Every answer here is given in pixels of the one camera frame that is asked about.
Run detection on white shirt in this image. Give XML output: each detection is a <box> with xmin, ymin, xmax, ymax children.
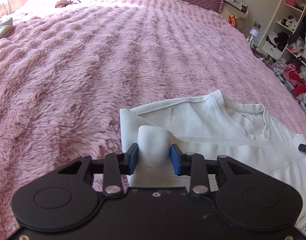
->
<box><xmin>120</xmin><ymin>90</ymin><xmax>306</xmax><ymax>234</ymax></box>

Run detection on white wardrobe shelving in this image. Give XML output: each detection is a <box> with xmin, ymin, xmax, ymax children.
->
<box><xmin>260</xmin><ymin>0</ymin><xmax>306</xmax><ymax>114</ymax></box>

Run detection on pink fluffy bed blanket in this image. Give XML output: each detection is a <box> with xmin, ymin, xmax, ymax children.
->
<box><xmin>0</xmin><ymin>0</ymin><xmax>306</xmax><ymax>239</ymax></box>

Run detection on white bedside lamp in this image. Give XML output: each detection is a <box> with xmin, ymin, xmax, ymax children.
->
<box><xmin>248</xmin><ymin>28</ymin><xmax>259</xmax><ymax>44</ymax></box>

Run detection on red snack bag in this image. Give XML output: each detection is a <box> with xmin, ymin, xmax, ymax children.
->
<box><xmin>228</xmin><ymin>15</ymin><xmax>237</xmax><ymax>28</ymax></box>

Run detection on cream nightstand shelf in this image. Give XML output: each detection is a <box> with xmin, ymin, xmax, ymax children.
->
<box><xmin>221</xmin><ymin>0</ymin><xmax>248</xmax><ymax>31</ymax></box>

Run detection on white knitted cloth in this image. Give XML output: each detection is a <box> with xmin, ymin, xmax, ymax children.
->
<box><xmin>0</xmin><ymin>18</ymin><xmax>14</xmax><ymax>39</ymax></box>

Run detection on dark hair tie on blanket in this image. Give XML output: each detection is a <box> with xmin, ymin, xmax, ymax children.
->
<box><xmin>54</xmin><ymin>0</ymin><xmax>82</xmax><ymax>8</ymax></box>

